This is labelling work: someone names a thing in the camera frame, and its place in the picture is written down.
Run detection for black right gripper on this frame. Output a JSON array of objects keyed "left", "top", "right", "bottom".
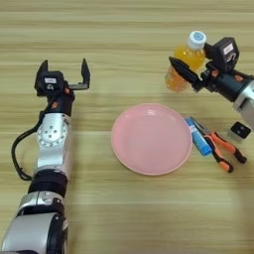
[{"left": 168, "top": 42, "right": 254, "bottom": 103}]

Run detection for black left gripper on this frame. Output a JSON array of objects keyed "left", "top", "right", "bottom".
[{"left": 34, "top": 58, "right": 91, "bottom": 117}]

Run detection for orange juice bottle white cap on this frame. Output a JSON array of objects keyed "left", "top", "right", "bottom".
[{"left": 164, "top": 30, "right": 207, "bottom": 93}]

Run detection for pink round plate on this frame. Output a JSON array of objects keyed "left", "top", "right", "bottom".
[{"left": 110, "top": 102, "right": 193, "bottom": 177}]

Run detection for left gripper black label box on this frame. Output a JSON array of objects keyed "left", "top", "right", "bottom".
[{"left": 36, "top": 69, "right": 65, "bottom": 97}]

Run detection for blue glue stick tube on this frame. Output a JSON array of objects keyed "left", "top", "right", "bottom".
[{"left": 184, "top": 117, "right": 213, "bottom": 157}]

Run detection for small black white cube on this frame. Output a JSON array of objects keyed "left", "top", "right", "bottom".
[{"left": 226, "top": 120, "right": 253, "bottom": 143}]

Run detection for orange black needle-nose pliers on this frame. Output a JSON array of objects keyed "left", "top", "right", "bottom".
[{"left": 189, "top": 115, "right": 248, "bottom": 174}]

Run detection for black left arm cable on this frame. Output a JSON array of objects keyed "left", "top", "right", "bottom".
[{"left": 10, "top": 113, "right": 46, "bottom": 182}]

